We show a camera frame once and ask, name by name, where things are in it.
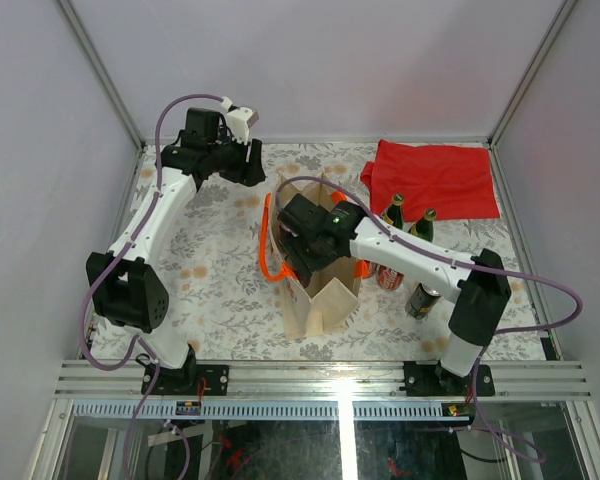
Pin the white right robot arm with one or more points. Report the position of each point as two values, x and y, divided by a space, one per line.
476 284

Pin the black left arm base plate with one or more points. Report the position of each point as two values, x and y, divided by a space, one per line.
207 380

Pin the red cola can left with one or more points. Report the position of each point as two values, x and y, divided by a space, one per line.
369 270

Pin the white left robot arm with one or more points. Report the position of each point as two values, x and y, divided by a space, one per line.
126 289

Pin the red cloth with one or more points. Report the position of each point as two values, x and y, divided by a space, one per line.
454 181

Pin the black energy drink can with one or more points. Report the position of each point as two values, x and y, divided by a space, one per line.
422 301

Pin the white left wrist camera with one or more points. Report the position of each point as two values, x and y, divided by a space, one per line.
239 120

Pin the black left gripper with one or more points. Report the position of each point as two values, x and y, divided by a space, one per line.
246 172

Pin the beige canvas bag orange handles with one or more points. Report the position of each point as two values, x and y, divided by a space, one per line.
313 303

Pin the red cola can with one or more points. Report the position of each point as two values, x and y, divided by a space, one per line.
388 278
369 270

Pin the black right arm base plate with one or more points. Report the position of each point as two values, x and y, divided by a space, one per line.
431 380

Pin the aluminium front rail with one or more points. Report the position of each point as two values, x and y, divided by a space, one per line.
518 381

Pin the green glass bottle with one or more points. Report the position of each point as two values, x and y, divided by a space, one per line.
393 214
424 227

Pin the red cola can right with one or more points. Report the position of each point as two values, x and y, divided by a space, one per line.
388 278

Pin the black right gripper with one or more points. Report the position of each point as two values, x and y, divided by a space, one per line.
292 244

